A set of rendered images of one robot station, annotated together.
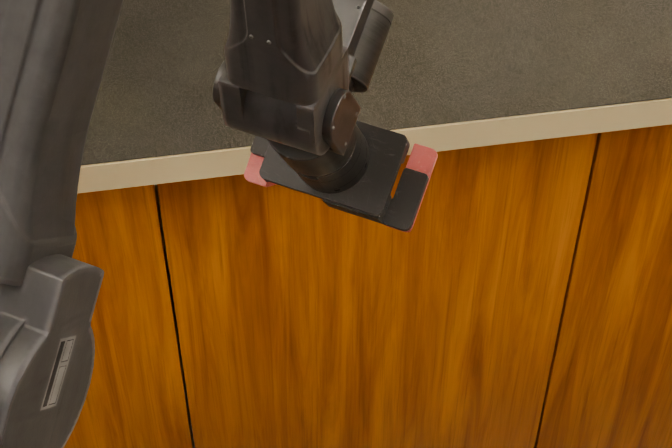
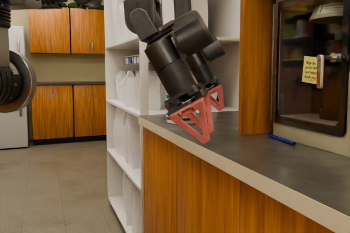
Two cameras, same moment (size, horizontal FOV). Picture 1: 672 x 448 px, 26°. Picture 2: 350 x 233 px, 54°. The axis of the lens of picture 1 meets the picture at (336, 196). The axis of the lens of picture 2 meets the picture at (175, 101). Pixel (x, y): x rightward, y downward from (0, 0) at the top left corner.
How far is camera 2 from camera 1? 1.17 m
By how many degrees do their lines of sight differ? 78
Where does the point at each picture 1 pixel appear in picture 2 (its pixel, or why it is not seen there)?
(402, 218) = (170, 111)
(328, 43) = not seen: outside the picture
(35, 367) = not seen: outside the picture
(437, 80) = (336, 194)
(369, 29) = (191, 23)
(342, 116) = (138, 18)
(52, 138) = not seen: outside the picture
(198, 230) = (247, 221)
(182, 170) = (236, 171)
